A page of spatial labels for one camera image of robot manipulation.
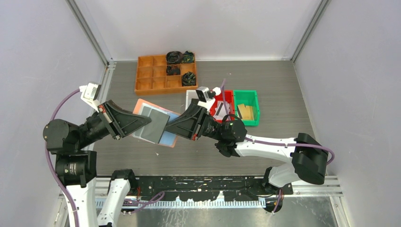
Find black rolled belt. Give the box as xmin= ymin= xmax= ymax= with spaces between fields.
xmin=166 ymin=51 xmax=183 ymax=65
xmin=181 ymin=71 xmax=197 ymax=87
xmin=166 ymin=65 xmax=181 ymax=76
xmin=181 ymin=51 xmax=195 ymax=64

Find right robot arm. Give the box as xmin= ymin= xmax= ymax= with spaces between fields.
xmin=165 ymin=101 xmax=333 ymax=194

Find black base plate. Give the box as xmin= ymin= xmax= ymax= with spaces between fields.
xmin=107 ymin=175 xmax=294 ymax=203

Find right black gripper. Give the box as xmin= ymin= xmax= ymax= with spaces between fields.
xmin=162 ymin=104 xmax=224 ymax=141

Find orange compartment tray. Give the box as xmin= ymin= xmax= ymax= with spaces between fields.
xmin=134 ymin=54 xmax=199 ymax=96

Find tan leather card holder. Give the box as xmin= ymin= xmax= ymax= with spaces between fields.
xmin=131 ymin=99 xmax=179 ymax=148

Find green bin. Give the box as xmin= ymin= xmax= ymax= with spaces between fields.
xmin=233 ymin=90 xmax=260 ymax=127

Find gold cards in green bin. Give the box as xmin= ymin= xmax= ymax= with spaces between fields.
xmin=237 ymin=104 xmax=254 ymax=121

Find black rolled belt middle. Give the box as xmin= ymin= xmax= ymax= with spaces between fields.
xmin=166 ymin=65 xmax=181 ymax=76

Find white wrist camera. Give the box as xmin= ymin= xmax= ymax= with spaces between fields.
xmin=195 ymin=87 xmax=221 ymax=111
xmin=79 ymin=82 xmax=101 ymax=112

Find black rolled belt top left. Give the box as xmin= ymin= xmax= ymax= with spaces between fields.
xmin=166 ymin=51 xmax=183 ymax=65

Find black rolled belt lower right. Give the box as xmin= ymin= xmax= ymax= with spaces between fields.
xmin=181 ymin=71 xmax=197 ymax=87

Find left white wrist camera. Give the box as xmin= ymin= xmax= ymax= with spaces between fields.
xmin=79 ymin=82 xmax=101 ymax=112

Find white cards in red bin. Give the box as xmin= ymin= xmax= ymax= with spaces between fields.
xmin=213 ymin=101 xmax=232 ymax=121

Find white bin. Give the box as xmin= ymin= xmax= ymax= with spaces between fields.
xmin=185 ymin=90 xmax=199 ymax=110

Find red bin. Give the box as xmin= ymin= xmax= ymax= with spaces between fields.
xmin=210 ymin=90 xmax=235 ymax=122

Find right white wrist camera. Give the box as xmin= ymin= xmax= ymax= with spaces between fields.
xmin=195 ymin=87 xmax=221 ymax=111

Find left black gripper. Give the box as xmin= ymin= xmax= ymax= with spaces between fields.
xmin=77 ymin=97 xmax=150 ymax=147

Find black rolled belt top right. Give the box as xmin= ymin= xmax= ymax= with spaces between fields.
xmin=181 ymin=51 xmax=195 ymax=64

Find dark grey credit card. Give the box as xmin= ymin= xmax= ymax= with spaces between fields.
xmin=140 ymin=109 xmax=170 ymax=143

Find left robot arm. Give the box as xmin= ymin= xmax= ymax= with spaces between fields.
xmin=43 ymin=101 xmax=151 ymax=227

